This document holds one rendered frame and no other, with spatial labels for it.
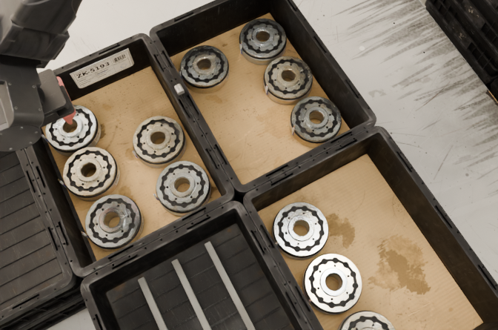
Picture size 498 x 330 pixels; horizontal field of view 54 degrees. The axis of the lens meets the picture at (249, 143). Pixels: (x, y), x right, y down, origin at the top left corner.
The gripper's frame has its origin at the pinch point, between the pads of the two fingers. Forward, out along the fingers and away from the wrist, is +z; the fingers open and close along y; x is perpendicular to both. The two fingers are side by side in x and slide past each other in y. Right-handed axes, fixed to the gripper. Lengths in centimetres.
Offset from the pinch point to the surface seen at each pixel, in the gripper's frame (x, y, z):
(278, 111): -5.4, 39.3, 23.8
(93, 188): -4.0, -0.6, 20.5
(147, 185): -7.2, 8.4, 23.4
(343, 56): 5, 65, 37
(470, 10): 14, 128, 68
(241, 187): -19.2, 23.2, 13.3
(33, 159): 3.3, -7.1, 13.5
